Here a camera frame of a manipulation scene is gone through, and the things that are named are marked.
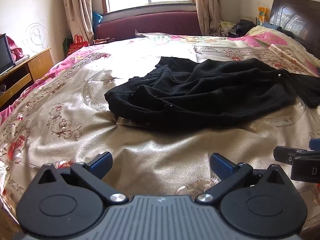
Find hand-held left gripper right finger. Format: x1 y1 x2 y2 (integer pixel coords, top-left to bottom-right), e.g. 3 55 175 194
195 153 288 204

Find beige patterned curtain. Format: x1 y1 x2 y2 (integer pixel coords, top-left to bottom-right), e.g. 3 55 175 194
61 0 95 46
191 0 222 36

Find maroon upholstered sofa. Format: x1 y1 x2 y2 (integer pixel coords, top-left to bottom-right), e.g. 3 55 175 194
95 10 203 42

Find red gift bag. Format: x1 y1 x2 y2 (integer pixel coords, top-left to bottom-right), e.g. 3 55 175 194
68 35 89 57

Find pink floral cloth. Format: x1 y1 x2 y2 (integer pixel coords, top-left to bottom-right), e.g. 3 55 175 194
6 35 25 61

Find black pants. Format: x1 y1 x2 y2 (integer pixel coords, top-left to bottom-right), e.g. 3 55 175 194
104 56 320 132

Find blue plastic bag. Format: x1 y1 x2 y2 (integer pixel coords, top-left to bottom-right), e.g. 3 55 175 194
92 11 103 31

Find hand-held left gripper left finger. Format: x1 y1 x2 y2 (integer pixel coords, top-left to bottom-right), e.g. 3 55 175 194
35 152 128 204

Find pale yellow cloth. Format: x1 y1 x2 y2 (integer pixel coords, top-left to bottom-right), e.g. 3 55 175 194
219 20 235 37

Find orange yellow package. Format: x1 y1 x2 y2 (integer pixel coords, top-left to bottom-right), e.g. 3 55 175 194
257 6 269 26

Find dark wooden headboard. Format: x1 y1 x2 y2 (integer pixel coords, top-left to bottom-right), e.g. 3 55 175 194
269 0 320 60

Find flat screen television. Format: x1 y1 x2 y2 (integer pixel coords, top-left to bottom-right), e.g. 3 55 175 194
0 33 16 77

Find pile of dark clothes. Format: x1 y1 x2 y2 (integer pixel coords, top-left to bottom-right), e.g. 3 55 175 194
229 19 259 38

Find floral satin bedspread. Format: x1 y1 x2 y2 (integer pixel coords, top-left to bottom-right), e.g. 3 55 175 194
0 31 320 230

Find brown handbag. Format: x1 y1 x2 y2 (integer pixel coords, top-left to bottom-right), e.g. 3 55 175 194
93 37 115 46

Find wooden tv cabinet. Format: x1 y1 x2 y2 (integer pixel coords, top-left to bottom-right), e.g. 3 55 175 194
0 48 54 109

